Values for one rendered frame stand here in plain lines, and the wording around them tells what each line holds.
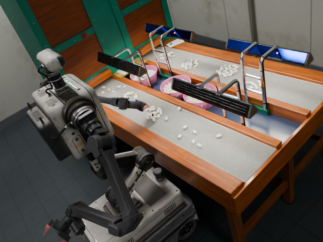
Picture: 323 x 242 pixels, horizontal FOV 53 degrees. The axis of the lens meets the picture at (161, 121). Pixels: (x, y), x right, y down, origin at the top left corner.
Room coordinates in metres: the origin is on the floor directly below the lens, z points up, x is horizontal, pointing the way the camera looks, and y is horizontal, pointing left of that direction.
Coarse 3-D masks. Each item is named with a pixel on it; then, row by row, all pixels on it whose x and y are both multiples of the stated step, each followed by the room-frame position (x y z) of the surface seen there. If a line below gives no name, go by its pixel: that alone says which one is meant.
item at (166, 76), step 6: (156, 30) 2.69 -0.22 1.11; (168, 30) 2.58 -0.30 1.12; (150, 36) 2.65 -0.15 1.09; (162, 36) 2.52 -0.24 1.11; (150, 42) 2.65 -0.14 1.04; (162, 42) 2.51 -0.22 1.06; (162, 48) 2.52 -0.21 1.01; (156, 54) 2.65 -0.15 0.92; (156, 60) 2.65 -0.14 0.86; (168, 60) 2.51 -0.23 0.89; (168, 66) 2.52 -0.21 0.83
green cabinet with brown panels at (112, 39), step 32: (0, 0) 3.00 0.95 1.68; (32, 0) 2.68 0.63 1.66; (64, 0) 2.81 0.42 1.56; (96, 0) 2.94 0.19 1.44; (128, 0) 3.10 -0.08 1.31; (160, 0) 3.28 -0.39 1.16; (32, 32) 2.64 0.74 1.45; (64, 32) 2.75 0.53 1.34; (96, 32) 2.87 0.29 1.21; (128, 32) 3.04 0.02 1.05; (96, 64) 2.82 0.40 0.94
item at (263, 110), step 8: (248, 48) 1.85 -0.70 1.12; (272, 48) 1.74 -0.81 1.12; (240, 56) 1.82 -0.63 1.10; (264, 56) 1.69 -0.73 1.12; (240, 64) 1.82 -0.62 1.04; (264, 80) 1.67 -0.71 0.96; (248, 88) 1.79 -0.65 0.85; (264, 88) 1.68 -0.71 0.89; (264, 96) 1.68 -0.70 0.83; (264, 104) 1.68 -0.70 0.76; (264, 112) 1.68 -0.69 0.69
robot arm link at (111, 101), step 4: (100, 96) 2.02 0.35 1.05; (100, 100) 1.99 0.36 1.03; (104, 100) 1.98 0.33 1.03; (108, 100) 1.97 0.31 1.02; (112, 100) 1.96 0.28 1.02; (116, 100) 1.95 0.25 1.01; (120, 100) 1.93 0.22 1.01; (124, 100) 1.93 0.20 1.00; (112, 104) 1.94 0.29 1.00; (116, 104) 1.94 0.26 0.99; (120, 104) 1.91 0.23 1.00; (124, 104) 1.92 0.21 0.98; (124, 108) 1.91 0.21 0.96
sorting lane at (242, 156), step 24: (120, 96) 2.46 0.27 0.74; (144, 96) 2.33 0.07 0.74; (144, 120) 2.00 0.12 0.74; (168, 120) 1.90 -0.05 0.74; (192, 120) 1.80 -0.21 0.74; (192, 144) 1.56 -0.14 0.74; (216, 144) 1.49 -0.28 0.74; (240, 144) 1.42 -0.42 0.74; (264, 144) 1.35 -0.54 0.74; (240, 168) 1.24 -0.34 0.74
